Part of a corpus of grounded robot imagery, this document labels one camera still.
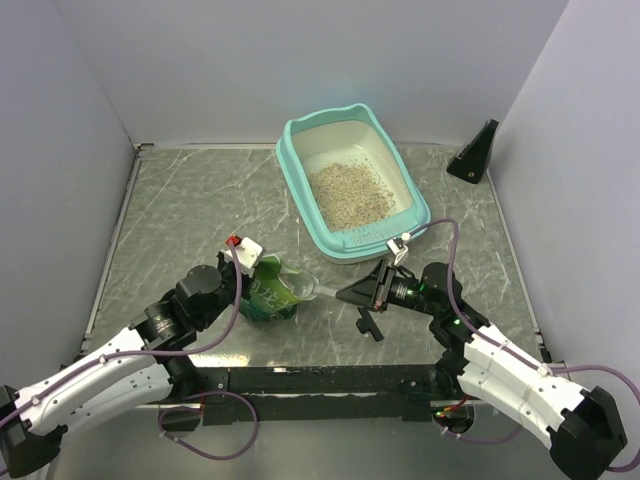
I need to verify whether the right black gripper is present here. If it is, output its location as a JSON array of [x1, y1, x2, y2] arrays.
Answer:
[[336, 258, 441, 317]]

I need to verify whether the black bag clip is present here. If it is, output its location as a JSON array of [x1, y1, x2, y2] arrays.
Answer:
[[356, 307, 385, 342]]

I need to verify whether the green cat litter bag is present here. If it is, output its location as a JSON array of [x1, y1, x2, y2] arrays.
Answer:
[[240, 254, 312, 322]]

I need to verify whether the clear plastic scoop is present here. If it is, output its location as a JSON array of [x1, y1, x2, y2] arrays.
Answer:
[[288, 272, 338, 302]]

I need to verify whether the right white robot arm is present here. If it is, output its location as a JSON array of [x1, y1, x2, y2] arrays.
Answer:
[[336, 260, 627, 479]]

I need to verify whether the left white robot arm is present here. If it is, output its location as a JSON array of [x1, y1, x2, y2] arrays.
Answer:
[[1, 244, 260, 479]]

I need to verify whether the teal litter box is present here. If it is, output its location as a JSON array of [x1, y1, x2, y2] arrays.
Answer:
[[276, 103, 431, 264]]

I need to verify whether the cat litter in box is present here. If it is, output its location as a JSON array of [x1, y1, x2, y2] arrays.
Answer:
[[307, 160, 397, 232]]

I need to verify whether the black wedge stand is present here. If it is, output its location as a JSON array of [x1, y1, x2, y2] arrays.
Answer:
[[446, 119, 500, 185]]

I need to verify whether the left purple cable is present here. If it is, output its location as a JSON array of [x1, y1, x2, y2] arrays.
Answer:
[[0, 249, 261, 460]]

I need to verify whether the purple cable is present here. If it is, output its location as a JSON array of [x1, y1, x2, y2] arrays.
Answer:
[[0, 249, 261, 460], [399, 217, 640, 474]]

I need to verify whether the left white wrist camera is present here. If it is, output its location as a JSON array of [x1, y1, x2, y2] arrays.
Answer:
[[222, 234, 265, 276]]

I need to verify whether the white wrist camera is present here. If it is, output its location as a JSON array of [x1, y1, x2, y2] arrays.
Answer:
[[222, 234, 265, 276], [386, 232, 412, 267]]

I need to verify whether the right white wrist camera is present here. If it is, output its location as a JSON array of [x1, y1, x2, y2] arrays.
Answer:
[[386, 232, 412, 267]]

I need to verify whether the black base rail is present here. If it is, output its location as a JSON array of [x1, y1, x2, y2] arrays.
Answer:
[[190, 364, 463, 426]]

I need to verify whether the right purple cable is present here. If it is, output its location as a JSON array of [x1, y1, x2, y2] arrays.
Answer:
[[399, 217, 640, 474]]

